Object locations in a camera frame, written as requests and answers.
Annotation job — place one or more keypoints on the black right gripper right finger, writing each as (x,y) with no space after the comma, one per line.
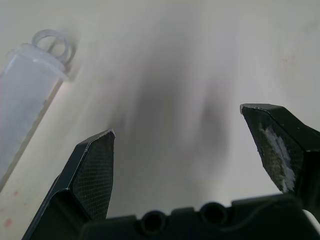
(282,140)

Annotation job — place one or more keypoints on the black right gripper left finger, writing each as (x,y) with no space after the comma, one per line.
(85,175)

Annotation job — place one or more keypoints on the clear plastic tube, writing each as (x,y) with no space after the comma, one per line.
(23,100)

